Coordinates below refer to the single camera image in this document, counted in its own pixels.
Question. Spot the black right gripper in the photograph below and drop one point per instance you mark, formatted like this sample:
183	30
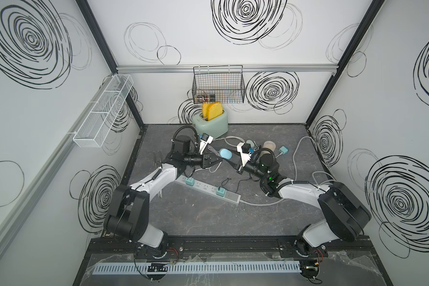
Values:
241	172

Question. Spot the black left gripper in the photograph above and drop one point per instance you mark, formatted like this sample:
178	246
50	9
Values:
204	162

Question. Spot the blue earbud case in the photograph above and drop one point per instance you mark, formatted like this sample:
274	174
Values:
225	153

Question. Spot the mint green earbud case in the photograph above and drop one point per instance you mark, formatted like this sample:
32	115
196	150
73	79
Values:
251	143

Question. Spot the teal charger with lilac cable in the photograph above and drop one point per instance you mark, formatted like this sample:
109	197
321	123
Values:
190	181

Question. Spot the teal charger with black cable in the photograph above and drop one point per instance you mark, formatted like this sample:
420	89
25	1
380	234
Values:
220	191

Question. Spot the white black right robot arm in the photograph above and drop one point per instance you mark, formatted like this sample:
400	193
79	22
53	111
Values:
345	217

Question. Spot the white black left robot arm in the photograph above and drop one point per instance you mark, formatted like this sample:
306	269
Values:
128	214

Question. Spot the mint green toaster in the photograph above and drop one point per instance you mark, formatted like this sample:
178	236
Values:
215	127

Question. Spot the white power strip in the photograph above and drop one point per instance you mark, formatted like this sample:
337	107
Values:
210	190

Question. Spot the yellow toast slices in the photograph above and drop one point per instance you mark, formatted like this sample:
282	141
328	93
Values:
211	111

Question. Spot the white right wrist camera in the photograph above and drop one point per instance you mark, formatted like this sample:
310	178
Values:
244	150

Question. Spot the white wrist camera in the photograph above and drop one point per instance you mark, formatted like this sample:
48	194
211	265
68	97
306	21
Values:
205	140
244	150

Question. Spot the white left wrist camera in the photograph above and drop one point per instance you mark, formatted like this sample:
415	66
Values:
205	140

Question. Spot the teal charger with white cable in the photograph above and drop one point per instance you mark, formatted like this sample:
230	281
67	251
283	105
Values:
283	150

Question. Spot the black wire wall basket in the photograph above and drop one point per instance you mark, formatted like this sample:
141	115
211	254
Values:
224	84

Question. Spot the white slotted cable duct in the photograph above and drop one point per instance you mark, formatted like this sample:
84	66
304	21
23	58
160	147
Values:
245	267

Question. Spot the white wire wall shelf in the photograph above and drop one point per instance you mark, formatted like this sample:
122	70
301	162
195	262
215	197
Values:
106	107

